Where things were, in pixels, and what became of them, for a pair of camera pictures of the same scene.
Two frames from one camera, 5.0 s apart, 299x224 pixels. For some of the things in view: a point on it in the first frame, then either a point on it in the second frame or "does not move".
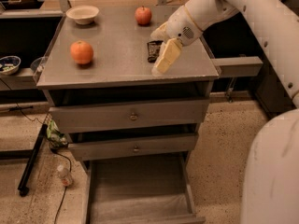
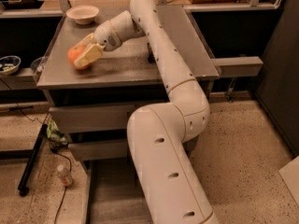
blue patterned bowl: [8, 64] does not move
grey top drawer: [128, 115] does not move
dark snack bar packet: [153, 49] does not move
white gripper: [181, 28] to [104, 35]
